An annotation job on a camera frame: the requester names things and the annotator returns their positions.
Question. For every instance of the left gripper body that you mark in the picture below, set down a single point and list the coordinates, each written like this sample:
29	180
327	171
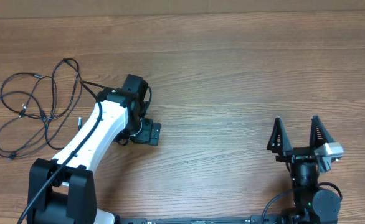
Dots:
144	135

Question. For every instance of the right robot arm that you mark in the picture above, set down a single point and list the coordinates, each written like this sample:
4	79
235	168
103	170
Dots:
314	201

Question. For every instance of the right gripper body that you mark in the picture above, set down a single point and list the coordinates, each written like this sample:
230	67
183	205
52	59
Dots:
298	154

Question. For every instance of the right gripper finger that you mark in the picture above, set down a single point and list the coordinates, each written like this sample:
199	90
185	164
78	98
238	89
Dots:
319	135
279	142

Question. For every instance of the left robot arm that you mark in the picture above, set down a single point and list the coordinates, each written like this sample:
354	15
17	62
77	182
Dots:
62	190

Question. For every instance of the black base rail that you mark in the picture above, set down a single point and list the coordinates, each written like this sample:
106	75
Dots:
253	219

